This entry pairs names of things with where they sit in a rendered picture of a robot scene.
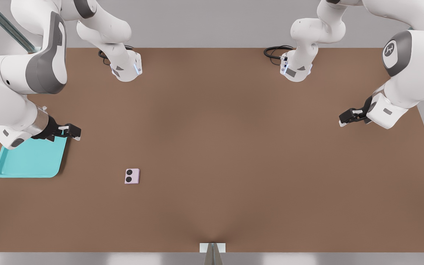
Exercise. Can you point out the pale lilac phone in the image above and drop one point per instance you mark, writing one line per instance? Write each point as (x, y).
(132, 176)

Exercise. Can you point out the pale blue-green tray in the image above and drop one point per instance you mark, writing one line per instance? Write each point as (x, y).
(31, 158)

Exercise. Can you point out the silver frame post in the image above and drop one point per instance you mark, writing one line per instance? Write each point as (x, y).
(7, 24)
(212, 254)

